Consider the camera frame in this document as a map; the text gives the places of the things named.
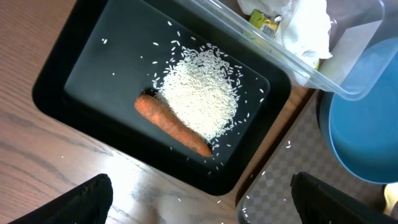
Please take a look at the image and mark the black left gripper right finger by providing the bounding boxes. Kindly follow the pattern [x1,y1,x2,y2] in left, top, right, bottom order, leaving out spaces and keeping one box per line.
[290,172,397,224]

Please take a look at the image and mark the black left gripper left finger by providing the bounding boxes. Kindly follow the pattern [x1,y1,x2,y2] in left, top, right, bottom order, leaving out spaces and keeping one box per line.
[10,174,113,224]

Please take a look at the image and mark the dark blue bowl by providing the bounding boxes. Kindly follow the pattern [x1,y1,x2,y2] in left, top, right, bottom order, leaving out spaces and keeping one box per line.
[318,38,397,184]

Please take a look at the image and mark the orange carrot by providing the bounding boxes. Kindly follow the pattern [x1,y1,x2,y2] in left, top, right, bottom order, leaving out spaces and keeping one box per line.
[134,95,212,157]

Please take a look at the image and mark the white napkin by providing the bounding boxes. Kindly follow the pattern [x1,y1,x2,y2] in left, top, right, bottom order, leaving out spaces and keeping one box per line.
[238,0,332,89]

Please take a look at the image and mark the pile of white rice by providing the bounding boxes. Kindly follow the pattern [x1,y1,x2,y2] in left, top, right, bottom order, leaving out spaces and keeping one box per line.
[155,40,251,142]

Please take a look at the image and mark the green snack wrapper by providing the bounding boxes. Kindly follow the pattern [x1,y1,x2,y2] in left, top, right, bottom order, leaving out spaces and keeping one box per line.
[249,9,283,39]

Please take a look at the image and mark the clear plastic waste bin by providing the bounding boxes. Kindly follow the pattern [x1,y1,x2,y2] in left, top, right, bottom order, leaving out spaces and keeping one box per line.
[181,0,397,101]

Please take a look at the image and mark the black waste tray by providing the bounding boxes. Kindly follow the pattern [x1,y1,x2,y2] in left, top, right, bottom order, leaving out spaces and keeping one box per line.
[32,0,291,195]

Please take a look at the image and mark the dark brown serving tray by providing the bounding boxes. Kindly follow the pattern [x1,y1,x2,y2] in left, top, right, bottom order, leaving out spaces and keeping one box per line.
[237,98,387,223]

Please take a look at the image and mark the yellow plastic spoon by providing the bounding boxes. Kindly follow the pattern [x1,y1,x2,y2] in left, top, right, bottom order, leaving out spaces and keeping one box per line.
[384,182,398,216]

